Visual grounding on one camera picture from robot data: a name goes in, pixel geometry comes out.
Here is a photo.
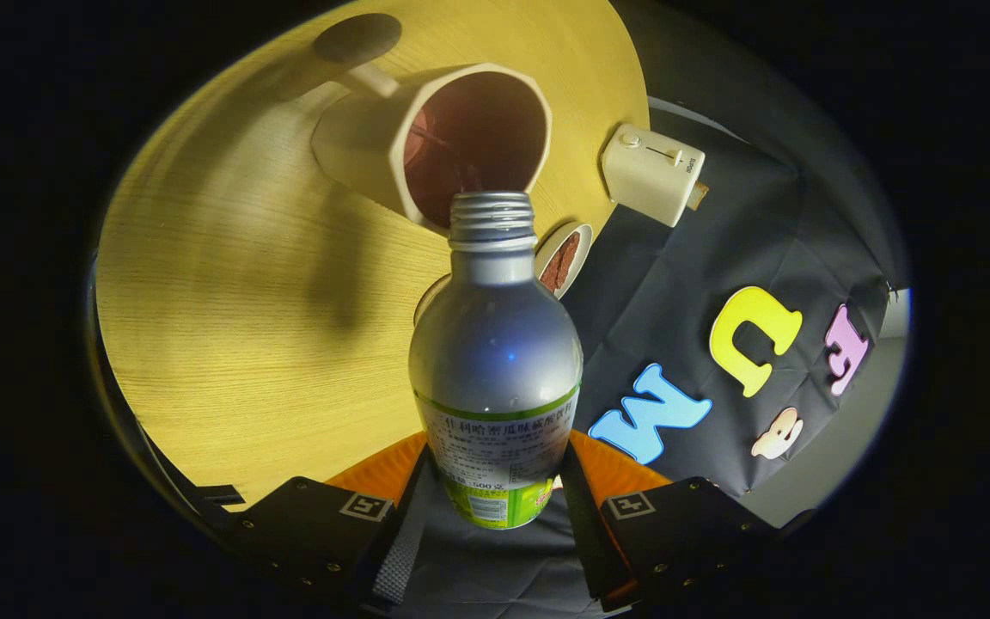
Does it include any white toaster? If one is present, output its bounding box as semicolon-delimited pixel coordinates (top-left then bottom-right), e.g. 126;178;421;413
601;123;707;229

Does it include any silver juice bottle green label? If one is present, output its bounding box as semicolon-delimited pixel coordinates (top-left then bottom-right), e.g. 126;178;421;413
407;191;584;530

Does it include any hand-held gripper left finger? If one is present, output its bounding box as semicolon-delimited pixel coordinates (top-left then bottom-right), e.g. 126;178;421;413
229;430;442;608

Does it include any small white snack plate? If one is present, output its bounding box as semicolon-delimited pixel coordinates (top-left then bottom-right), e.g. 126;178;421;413
535;223;594;300

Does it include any wooden table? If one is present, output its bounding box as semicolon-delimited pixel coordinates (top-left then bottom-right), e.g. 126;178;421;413
95;0;651;517

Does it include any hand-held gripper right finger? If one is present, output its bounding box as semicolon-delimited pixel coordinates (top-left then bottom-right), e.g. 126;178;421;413
559;430;816;604

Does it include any beige cup with wooden handle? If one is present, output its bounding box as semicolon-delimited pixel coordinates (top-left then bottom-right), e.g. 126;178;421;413
276;12;553;238

